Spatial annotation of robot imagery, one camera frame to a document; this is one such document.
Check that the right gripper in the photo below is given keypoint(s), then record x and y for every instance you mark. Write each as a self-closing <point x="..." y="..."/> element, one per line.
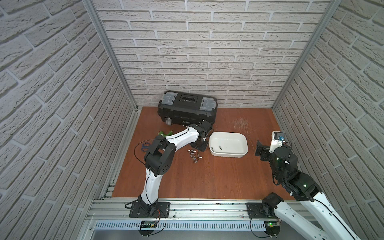
<point x="265" y="151"/>

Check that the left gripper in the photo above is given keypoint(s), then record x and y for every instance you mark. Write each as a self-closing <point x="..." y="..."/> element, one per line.
<point x="199" y="144"/>

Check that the white plastic storage box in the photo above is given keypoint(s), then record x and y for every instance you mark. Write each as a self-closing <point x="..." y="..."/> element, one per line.
<point x="234" y="145"/>

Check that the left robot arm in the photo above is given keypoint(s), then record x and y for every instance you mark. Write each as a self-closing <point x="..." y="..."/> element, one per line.
<point x="159" y="157"/>

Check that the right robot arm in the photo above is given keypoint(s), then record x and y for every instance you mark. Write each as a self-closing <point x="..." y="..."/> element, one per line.
<point x="305" y="190"/>

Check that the black plastic toolbox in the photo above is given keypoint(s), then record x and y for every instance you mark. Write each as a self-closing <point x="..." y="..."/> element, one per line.
<point x="184" y="109"/>

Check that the right controller board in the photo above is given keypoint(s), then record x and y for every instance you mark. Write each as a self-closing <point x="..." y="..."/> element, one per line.
<point x="272" y="229"/>

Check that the controller board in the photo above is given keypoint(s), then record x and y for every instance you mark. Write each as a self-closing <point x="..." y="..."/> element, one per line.
<point x="147" y="228"/>
<point x="272" y="229"/>

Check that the left controller board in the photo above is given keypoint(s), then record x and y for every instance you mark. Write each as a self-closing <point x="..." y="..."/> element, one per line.
<point x="147" y="228"/>

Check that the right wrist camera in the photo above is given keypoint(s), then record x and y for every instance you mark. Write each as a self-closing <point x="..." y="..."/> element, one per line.
<point x="278" y="139"/>

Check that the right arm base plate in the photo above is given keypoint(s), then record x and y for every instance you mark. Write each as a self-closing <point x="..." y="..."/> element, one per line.
<point x="261" y="210"/>

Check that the blue handled scissors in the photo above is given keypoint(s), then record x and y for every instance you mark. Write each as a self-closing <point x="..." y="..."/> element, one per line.
<point x="145" y="147"/>

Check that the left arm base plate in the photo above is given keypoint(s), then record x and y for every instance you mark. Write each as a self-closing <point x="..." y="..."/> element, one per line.
<point x="158" y="210"/>

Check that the aluminium front rail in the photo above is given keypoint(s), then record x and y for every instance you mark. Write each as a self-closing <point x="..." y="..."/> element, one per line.
<point x="185" y="215"/>

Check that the right aluminium corner post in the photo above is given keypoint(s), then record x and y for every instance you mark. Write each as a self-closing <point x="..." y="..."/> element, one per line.
<point x="323" y="23"/>

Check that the aluminium corner post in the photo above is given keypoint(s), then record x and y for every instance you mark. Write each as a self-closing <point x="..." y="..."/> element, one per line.
<point x="94" y="16"/>
<point x="323" y="23"/>

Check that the left aluminium corner post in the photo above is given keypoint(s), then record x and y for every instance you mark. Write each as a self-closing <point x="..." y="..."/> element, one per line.
<point x="94" y="16"/>

